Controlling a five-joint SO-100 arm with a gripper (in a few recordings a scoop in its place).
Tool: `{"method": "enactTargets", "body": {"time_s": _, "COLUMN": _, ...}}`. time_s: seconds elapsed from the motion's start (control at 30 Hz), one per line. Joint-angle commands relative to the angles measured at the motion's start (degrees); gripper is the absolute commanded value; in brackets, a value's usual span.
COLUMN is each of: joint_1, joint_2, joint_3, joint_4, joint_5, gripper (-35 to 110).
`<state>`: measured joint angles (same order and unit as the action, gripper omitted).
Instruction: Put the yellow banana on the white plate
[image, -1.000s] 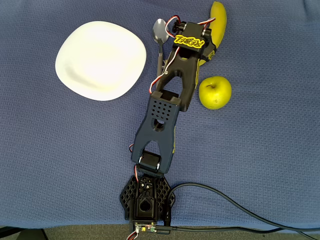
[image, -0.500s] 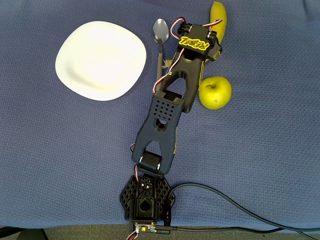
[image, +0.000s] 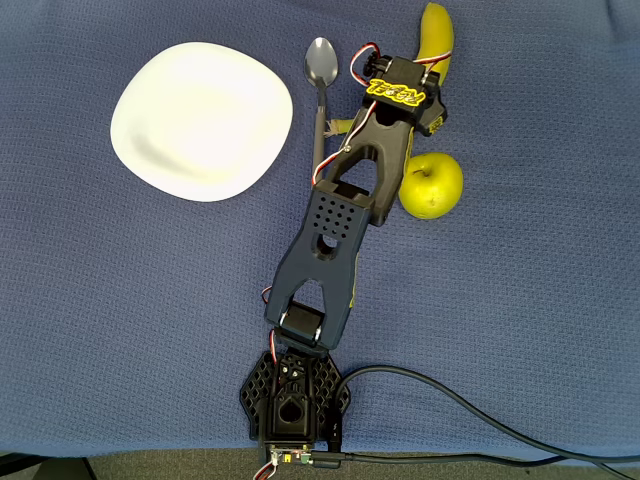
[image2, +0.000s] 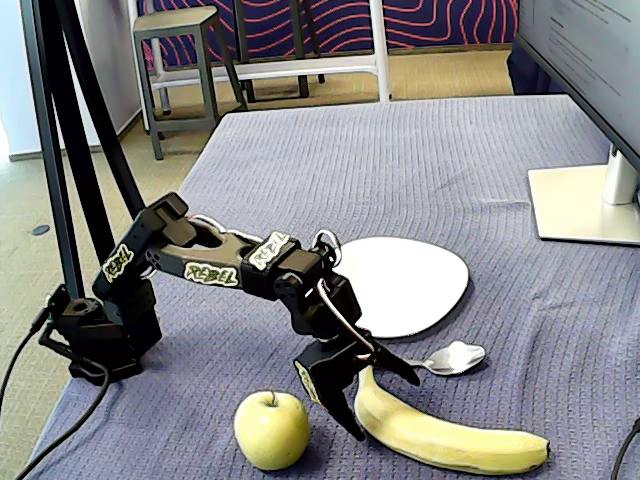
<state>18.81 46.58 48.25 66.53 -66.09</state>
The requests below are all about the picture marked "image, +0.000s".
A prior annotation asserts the metal spoon with grey handle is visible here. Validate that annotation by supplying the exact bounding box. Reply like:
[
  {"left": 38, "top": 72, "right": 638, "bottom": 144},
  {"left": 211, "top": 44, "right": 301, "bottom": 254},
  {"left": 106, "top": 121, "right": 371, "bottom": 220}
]
[{"left": 303, "top": 36, "right": 340, "bottom": 182}]

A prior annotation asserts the white rounded plate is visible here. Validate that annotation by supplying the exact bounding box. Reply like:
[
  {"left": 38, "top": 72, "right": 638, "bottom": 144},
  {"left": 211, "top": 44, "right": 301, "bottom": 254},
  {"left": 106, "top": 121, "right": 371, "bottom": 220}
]
[{"left": 109, "top": 41, "right": 294, "bottom": 204}]

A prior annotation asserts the red white forearm servo wire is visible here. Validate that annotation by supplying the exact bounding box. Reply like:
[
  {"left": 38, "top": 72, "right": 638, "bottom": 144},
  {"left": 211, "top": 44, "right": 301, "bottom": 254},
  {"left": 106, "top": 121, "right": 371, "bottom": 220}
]
[{"left": 312, "top": 97, "right": 382, "bottom": 187}]

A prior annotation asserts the yellow banana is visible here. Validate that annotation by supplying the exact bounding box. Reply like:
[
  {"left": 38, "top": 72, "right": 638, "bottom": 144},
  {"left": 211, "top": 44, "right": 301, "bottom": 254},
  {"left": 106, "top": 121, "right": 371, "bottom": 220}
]
[{"left": 325, "top": 2, "right": 456, "bottom": 139}]

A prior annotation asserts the green apple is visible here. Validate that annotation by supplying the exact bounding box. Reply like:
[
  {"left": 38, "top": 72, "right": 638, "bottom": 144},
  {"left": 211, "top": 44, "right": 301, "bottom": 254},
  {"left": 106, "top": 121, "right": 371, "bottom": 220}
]
[{"left": 397, "top": 152, "right": 465, "bottom": 220}]

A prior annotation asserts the black camera tripod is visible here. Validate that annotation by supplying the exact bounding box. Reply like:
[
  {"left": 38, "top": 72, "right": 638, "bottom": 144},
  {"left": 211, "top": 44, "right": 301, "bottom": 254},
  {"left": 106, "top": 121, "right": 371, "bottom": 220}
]
[{"left": 0, "top": 451, "right": 97, "bottom": 480}]

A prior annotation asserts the small controller circuit board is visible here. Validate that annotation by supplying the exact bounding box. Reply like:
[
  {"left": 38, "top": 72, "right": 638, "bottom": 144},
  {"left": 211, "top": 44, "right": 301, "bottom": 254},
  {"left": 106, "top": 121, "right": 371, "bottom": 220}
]
[{"left": 267, "top": 446, "right": 314, "bottom": 469}]

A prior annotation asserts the thick black cable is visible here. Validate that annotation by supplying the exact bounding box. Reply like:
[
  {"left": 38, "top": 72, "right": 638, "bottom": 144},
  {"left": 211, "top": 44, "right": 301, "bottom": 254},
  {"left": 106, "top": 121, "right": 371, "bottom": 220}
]
[{"left": 327, "top": 364, "right": 640, "bottom": 464}]

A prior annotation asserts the red white gripper servo wire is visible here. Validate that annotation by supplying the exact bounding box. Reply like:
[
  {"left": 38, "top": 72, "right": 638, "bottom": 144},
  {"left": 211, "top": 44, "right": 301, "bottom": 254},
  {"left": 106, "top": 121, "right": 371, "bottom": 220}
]
[{"left": 412, "top": 48, "right": 454, "bottom": 70}]

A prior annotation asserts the red white wrist servo wire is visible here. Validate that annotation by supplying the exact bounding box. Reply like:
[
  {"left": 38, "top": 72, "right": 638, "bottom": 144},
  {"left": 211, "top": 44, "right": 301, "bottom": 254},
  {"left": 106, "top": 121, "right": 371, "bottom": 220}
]
[{"left": 348, "top": 43, "right": 382, "bottom": 84}]

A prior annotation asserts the blue textured table cloth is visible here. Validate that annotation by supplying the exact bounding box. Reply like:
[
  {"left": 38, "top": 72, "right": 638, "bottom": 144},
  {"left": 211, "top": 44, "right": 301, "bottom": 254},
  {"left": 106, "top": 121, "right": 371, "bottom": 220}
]
[{"left": 0, "top": 0, "right": 640, "bottom": 461}]

